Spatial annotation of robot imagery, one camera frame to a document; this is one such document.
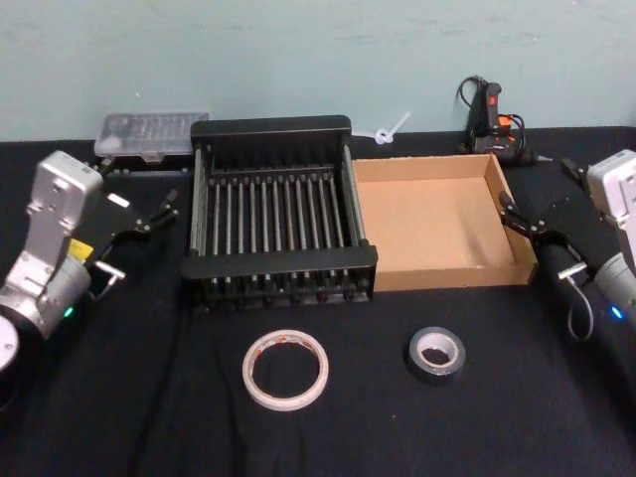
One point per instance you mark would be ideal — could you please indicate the shallow brown cardboard tray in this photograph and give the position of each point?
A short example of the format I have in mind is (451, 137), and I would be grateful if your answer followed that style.
(427, 223)

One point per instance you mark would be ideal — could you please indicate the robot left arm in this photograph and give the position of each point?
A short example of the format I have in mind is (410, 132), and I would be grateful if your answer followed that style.
(45, 238)

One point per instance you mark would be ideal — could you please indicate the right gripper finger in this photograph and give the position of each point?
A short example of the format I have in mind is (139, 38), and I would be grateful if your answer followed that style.
(574, 171)
(517, 216)

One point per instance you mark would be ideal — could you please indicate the roll of white tape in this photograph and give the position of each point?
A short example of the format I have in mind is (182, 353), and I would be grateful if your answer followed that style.
(318, 377)

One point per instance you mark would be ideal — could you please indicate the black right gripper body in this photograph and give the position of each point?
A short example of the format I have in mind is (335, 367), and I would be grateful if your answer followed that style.
(566, 258)

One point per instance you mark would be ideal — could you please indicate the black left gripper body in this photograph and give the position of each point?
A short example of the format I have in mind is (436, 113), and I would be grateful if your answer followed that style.
(114, 218)

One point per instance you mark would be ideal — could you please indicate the black table cloth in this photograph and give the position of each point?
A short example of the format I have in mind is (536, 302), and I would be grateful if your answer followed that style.
(348, 432)

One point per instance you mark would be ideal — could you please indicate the black rack with steel bars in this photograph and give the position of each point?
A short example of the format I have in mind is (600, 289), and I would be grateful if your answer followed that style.
(278, 270)

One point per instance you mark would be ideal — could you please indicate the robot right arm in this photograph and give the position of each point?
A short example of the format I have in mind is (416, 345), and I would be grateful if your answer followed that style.
(618, 191)

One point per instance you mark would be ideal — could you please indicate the clear plastic case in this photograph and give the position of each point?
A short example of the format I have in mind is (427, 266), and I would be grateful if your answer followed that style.
(149, 130)

